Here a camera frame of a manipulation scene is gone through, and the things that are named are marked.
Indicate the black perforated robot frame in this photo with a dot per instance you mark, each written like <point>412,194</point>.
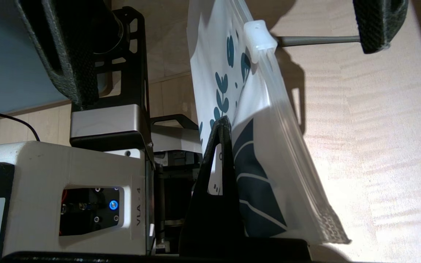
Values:
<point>137,54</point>

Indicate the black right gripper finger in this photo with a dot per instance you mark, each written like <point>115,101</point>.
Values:
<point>214,226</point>

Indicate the white blue-patterned plastic pouch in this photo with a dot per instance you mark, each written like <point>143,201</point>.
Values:
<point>210,54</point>

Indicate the grey toothbrush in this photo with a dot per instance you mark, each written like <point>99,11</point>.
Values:
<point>316,40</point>

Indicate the silver metal chassis block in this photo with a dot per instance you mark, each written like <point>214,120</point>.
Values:
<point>101,120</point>

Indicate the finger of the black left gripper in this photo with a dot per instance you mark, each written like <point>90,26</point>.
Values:
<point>378,22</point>
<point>68,47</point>

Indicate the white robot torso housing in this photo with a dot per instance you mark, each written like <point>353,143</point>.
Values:
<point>49,171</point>

